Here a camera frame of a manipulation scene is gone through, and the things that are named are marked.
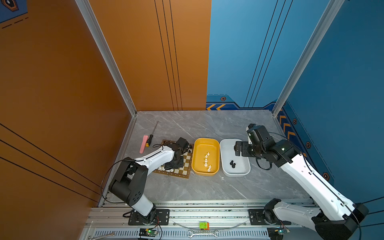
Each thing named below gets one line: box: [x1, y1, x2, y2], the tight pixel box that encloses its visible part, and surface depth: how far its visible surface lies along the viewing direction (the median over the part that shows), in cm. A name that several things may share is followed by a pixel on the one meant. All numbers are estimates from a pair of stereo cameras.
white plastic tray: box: [220, 138, 251, 177], surface depth 91 cm
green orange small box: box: [199, 221, 210, 231], surface depth 71 cm
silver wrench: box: [187, 230, 220, 238], surface depth 71 cm
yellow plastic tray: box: [191, 137, 220, 176], surface depth 95 cm
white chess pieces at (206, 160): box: [204, 152, 212, 172], surface depth 93 cm
